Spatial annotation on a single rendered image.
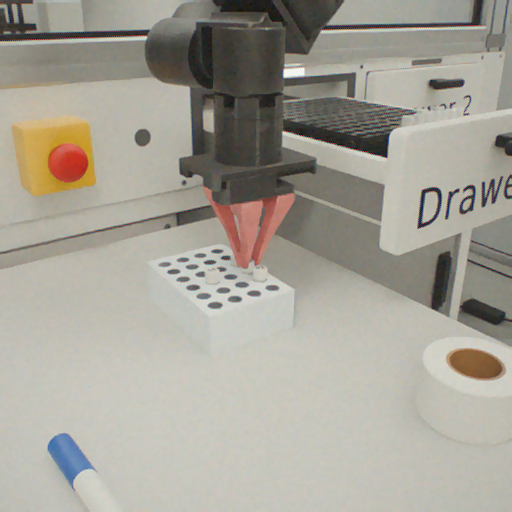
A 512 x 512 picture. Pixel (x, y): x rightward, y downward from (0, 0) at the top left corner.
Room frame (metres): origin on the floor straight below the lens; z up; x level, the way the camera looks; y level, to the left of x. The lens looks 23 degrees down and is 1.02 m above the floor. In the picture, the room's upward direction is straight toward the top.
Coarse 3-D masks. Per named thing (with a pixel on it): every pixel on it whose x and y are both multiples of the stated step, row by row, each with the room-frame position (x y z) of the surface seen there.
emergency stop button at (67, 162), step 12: (60, 144) 0.56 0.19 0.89; (72, 144) 0.57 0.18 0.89; (60, 156) 0.55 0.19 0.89; (72, 156) 0.56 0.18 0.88; (84, 156) 0.57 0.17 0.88; (60, 168) 0.55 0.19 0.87; (72, 168) 0.56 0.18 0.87; (84, 168) 0.57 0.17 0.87; (60, 180) 0.56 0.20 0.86; (72, 180) 0.56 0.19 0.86
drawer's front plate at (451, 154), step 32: (416, 128) 0.47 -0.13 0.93; (448, 128) 0.49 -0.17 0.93; (480, 128) 0.52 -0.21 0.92; (416, 160) 0.47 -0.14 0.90; (448, 160) 0.49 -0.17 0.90; (480, 160) 0.52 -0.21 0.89; (416, 192) 0.47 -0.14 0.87; (480, 192) 0.53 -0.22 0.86; (384, 224) 0.47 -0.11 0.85; (416, 224) 0.47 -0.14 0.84; (448, 224) 0.50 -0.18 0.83; (480, 224) 0.53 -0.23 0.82
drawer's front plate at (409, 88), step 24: (384, 72) 0.91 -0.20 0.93; (408, 72) 0.94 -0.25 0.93; (432, 72) 0.98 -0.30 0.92; (456, 72) 1.02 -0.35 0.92; (480, 72) 1.06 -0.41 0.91; (384, 96) 0.91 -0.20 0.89; (408, 96) 0.95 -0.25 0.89; (432, 96) 0.99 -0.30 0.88; (456, 96) 1.03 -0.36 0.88; (480, 96) 1.07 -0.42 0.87
